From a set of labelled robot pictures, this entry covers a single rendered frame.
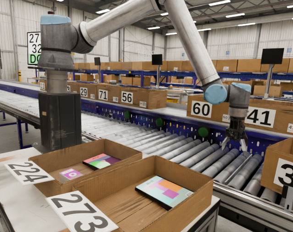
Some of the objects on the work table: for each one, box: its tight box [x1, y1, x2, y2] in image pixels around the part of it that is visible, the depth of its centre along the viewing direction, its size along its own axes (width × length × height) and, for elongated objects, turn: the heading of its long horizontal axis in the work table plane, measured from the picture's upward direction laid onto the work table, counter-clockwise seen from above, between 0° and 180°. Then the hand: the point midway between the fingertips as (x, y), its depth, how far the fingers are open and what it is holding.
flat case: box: [82, 153, 122, 170], centre depth 94 cm, size 14×19×2 cm
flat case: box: [135, 175, 195, 210], centre depth 73 cm, size 14×19×2 cm
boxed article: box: [59, 168, 83, 184], centre depth 78 cm, size 6×10×5 cm, turn 41°
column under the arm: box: [31, 91, 86, 154], centre depth 117 cm, size 26×26×33 cm
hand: (233, 152), depth 108 cm, fingers open, 10 cm apart
